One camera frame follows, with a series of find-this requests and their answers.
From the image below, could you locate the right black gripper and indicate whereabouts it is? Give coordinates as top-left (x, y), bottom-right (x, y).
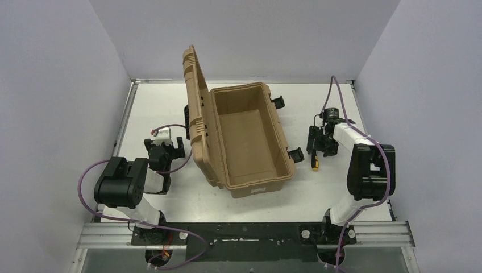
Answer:
top-left (309, 127), bottom-right (338, 158)

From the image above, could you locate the yellow black handled screwdriver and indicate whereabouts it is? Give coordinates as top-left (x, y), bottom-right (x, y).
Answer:
top-left (310, 149), bottom-right (319, 171)

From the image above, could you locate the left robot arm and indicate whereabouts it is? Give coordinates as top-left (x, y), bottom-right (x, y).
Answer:
top-left (94, 137), bottom-right (186, 245)

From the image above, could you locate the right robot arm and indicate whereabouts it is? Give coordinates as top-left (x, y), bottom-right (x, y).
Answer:
top-left (307, 107), bottom-right (396, 244)

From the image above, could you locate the tan plastic toolbox bin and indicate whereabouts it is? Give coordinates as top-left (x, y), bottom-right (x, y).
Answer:
top-left (182, 45), bottom-right (296, 198)

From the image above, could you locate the black near toolbox latch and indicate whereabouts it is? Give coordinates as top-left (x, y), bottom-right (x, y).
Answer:
top-left (287, 147), bottom-right (305, 164)

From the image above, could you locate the black toolbox latch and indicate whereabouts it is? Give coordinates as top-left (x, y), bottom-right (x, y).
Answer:
top-left (287, 147), bottom-right (305, 164)
top-left (271, 96), bottom-right (285, 110)

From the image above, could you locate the black far toolbox latch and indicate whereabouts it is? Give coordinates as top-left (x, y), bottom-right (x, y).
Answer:
top-left (271, 96), bottom-right (285, 110)

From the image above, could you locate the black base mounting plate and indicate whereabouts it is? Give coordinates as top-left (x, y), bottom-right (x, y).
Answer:
top-left (131, 221), bottom-right (357, 264)

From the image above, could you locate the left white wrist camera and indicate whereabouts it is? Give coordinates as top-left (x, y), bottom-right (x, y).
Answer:
top-left (151, 127), bottom-right (172, 145)

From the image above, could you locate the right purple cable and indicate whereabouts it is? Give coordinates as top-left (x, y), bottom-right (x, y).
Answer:
top-left (320, 75), bottom-right (392, 273)

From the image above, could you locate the aluminium front frame rail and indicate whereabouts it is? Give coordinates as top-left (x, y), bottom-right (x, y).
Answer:
top-left (70, 221), bottom-right (419, 272)

